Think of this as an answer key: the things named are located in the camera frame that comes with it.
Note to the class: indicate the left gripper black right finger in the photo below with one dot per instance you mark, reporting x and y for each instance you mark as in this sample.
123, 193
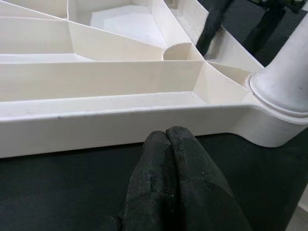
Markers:
204, 192

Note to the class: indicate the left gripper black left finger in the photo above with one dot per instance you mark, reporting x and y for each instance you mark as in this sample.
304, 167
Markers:
149, 180

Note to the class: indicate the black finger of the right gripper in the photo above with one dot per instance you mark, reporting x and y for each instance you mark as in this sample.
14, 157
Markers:
264, 24
213, 24

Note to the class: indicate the white plastic table top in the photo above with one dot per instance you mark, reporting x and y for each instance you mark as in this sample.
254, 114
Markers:
96, 125

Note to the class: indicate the white plastic table leg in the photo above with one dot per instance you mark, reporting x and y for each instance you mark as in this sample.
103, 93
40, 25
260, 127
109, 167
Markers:
284, 79

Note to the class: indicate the black tablecloth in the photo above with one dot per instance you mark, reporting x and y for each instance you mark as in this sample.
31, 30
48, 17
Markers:
72, 192

